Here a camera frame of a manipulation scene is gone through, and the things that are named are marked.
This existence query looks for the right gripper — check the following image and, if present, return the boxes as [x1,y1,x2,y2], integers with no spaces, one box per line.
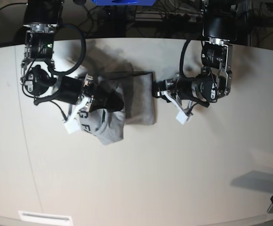
[79,74,124,113]

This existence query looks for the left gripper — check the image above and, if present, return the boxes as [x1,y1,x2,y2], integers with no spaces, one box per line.
[152,74,181,103]

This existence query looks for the grey T-shirt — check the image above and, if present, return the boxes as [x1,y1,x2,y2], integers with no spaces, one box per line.
[78,72,155,145]

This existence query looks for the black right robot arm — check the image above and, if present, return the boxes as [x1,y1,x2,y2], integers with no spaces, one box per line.
[20,0,124,112]

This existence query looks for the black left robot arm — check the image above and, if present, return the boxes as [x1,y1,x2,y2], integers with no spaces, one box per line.
[152,0,238,109]

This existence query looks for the blue plastic part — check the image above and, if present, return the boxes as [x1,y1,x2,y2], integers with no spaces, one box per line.
[92,0,155,6]

